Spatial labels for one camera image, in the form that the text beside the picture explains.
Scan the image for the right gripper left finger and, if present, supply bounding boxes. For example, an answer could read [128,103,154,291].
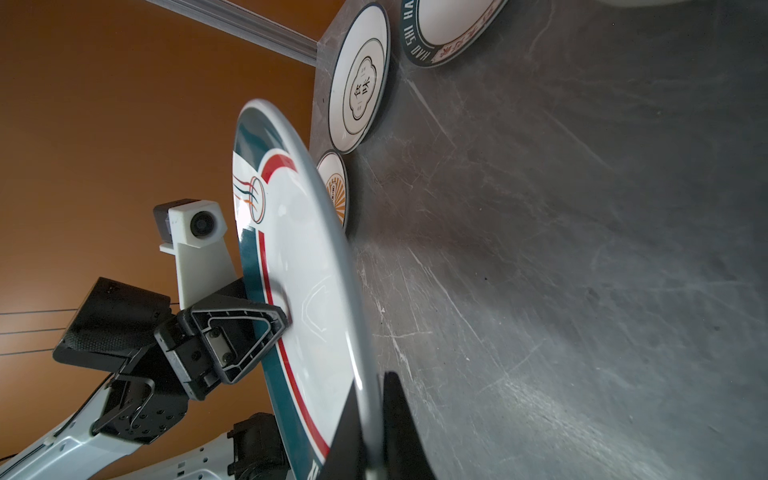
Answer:
[317,384,367,480]

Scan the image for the left aluminium corner post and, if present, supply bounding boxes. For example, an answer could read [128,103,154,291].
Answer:
[149,0,317,67]

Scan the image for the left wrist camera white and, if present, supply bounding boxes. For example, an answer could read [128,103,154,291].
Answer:
[153,199,237,309]

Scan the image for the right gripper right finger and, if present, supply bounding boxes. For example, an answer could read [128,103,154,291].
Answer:
[383,371,436,480]

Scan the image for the plate with orange sunburst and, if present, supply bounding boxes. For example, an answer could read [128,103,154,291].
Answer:
[317,149,349,230]

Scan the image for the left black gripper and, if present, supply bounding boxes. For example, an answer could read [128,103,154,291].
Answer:
[53,277,290,445]

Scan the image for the small green rim text plate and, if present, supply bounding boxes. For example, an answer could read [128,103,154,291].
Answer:
[399,0,508,68]

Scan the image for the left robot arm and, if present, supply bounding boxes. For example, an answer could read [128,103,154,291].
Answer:
[1,278,291,479]

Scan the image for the white plate brown flower outline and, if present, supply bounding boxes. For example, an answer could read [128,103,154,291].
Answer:
[328,2,391,154]

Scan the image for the green red rim plate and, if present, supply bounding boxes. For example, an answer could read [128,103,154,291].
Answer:
[231,99,386,479]

